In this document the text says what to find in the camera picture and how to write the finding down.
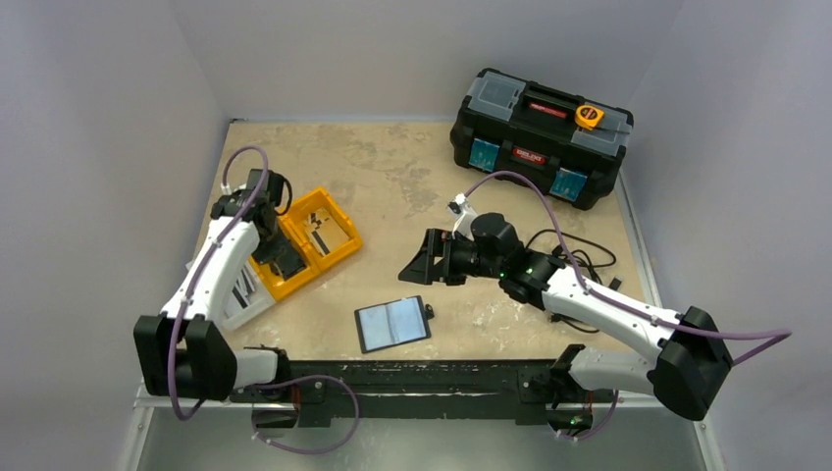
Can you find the orange tape measure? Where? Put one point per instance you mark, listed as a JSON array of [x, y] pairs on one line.
[[588, 117]]

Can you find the black plastic toolbox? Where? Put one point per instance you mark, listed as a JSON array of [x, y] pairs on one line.
[[513, 126]]

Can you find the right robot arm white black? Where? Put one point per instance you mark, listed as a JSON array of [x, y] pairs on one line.
[[679, 358]]

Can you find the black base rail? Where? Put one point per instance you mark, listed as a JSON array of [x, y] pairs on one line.
[[526, 392]]

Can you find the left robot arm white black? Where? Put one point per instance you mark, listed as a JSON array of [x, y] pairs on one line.
[[184, 346]]

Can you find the white plastic bin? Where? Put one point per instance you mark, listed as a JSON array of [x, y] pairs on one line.
[[249, 298]]

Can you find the yellow plastic bin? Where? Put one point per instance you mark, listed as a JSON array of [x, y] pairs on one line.
[[292, 224]]

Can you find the card with black stripe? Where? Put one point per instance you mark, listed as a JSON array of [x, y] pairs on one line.
[[324, 232]]

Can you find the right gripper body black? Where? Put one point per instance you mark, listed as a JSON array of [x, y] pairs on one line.
[[442, 257]]

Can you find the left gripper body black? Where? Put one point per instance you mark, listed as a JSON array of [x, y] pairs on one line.
[[272, 246]]

